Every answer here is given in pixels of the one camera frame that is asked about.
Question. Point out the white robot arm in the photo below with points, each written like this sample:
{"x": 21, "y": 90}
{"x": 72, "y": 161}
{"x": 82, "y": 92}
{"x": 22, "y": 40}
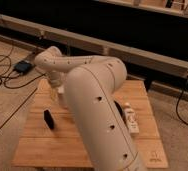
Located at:
{"x": 89, "y": 84}

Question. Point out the dark ceramic bowl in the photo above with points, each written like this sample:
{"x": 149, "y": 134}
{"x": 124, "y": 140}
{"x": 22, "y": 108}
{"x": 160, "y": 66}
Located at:
{"x": 119, "y": 108}

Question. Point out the black eraser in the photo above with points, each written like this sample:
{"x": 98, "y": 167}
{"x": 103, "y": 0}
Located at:
{"x": 48, "y": 119}

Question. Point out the white bottle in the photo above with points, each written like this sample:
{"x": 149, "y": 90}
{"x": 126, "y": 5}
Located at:
{"x": 130, "y": 119}

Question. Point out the wooden table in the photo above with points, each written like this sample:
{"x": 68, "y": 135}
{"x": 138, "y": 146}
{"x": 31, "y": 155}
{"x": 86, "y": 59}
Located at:
{"x": 62, "y": 147}

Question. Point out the blue power adapter box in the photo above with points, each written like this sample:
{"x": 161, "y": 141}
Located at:
{"x": 23, "y": 67}

